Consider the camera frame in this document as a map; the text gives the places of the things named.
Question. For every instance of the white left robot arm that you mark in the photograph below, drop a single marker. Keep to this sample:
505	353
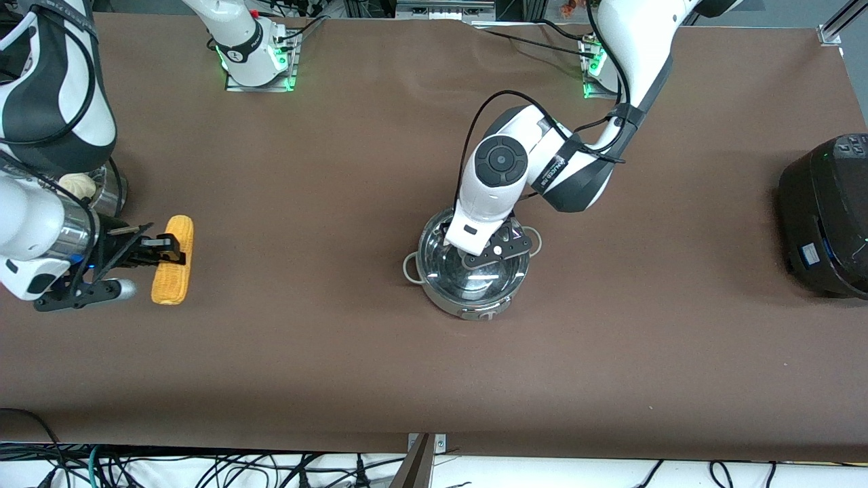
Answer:
495	196

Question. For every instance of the aluminium frame profile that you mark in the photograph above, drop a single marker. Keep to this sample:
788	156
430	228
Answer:
837	24

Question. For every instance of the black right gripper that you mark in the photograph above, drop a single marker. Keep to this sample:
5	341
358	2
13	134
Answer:
116	245

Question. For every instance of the steel steamer pot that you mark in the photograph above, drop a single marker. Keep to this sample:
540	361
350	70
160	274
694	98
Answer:
108	196

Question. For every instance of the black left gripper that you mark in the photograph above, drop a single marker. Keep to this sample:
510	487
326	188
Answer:
517	232

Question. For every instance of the yellow corn cob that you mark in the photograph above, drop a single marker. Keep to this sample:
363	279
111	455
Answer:
173	288

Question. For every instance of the grey steel cooking pot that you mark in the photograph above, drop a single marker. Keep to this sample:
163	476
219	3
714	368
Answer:
441	301

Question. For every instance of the white steamed bun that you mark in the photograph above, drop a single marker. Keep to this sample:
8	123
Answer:
76	184

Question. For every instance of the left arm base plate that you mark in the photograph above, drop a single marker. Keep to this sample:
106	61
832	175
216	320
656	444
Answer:
591	93

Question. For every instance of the dark camera post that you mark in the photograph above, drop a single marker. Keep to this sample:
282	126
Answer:
415	468

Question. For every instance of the black rice cooker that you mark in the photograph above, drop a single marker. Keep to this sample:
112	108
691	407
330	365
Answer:
820	217

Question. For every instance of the grey metal box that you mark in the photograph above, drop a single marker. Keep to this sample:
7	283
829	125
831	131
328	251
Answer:
444	9

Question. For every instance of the glass pot lid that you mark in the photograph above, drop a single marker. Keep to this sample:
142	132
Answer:
502	278

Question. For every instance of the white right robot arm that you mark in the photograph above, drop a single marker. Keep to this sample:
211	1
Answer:
41	224

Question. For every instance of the small metal table bracket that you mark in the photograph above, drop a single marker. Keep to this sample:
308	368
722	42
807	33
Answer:
439	442

